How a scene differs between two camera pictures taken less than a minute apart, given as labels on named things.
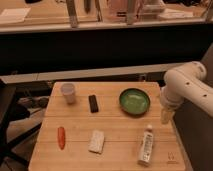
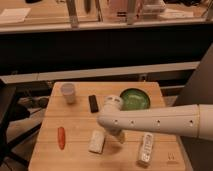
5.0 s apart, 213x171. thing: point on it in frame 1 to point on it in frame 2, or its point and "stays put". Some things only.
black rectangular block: (93, 104) stays put
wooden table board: (106, 126) stays put
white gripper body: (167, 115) to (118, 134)
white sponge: (96, 142) stays put
